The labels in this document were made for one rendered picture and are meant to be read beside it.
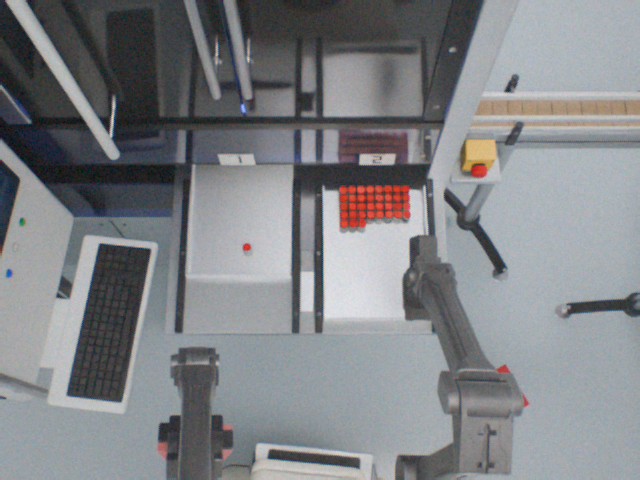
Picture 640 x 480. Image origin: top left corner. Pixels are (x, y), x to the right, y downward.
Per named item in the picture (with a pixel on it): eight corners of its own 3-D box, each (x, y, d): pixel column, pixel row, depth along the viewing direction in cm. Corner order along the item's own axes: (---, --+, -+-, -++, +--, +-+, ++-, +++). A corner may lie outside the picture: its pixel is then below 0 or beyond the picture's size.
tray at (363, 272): (322, 191, 197) (322, 186, 193) (423, 190, 197) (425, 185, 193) (324, 320, 186) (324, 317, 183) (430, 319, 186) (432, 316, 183)
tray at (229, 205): (194, 153, 200) (192, 147, 197) (293, 153, 200) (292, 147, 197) (187, 278, 190) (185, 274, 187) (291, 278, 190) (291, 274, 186)
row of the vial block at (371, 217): (339, 217, 194) (339, 210, 190) (409, 216, 194) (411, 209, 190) (339, 225, 194) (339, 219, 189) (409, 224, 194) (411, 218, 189)
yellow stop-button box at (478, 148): (459, 145, 192) (464, 132, 185) (488, 145, 192) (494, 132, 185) (461, 172, 190) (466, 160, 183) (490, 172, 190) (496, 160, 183)
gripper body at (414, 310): (433, 274, 161) (437, 264, 154) (435, 321, 158) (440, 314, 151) (402, 274, 161) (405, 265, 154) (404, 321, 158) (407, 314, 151)
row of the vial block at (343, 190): (338, 192, 196) (338, 185, 192) (408, 191, 196) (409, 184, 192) (338, 200, 196) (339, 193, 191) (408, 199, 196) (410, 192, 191)
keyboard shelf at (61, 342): (57, 233, 205) (54, 229, 202) (159, 244, 203) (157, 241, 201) (17, 401, 191) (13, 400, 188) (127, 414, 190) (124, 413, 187)
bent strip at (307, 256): (302, 256, 191) (301, 249, 186) (314, 256, 191) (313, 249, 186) (300, 311, 187) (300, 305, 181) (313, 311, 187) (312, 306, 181)
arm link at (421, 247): (410, 282, 141) (455, 284, 141) (409, 223, 144) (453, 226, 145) (397, 297, 152) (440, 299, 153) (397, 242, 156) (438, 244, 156)
